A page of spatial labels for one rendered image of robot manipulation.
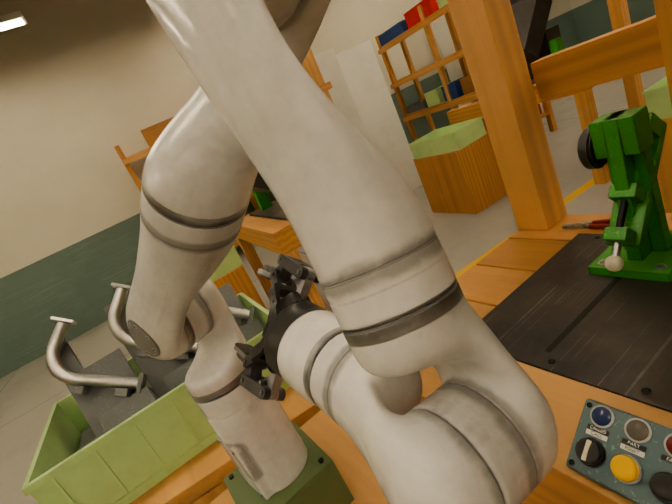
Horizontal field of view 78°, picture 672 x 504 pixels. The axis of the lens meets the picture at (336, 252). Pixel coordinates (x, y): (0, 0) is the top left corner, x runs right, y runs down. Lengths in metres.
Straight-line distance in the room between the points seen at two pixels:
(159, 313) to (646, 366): 0.62
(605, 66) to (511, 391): 0.90
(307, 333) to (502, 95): 0.87
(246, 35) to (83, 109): 7.15
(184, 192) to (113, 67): 7.13
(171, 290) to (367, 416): 0.26
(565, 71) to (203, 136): 0.91
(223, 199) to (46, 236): 7.00
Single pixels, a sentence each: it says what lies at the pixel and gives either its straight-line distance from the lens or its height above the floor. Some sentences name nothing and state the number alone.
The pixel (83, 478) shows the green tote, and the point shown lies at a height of 0.90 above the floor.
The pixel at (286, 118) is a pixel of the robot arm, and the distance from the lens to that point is 0.20.
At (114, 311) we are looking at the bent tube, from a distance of 1.27.
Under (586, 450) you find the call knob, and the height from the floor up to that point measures 0.94.
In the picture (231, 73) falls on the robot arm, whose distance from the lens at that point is 0.22.
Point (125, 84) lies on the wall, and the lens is 7.40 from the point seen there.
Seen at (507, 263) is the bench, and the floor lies 0.88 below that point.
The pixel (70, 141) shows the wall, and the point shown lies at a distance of 7.30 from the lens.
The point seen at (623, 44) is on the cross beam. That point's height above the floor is 1.25.
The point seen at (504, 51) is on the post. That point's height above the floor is 1.33.
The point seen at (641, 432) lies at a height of 0.95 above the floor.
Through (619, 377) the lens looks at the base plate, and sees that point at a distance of 0.69.
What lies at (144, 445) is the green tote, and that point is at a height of 0.89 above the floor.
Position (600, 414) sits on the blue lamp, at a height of 0.95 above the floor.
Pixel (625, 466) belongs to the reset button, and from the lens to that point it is 0.54.
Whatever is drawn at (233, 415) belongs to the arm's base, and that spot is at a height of 1.07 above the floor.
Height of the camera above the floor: 1.36
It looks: 17 degrees down
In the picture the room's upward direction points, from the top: 25 degrees counter-clockwise
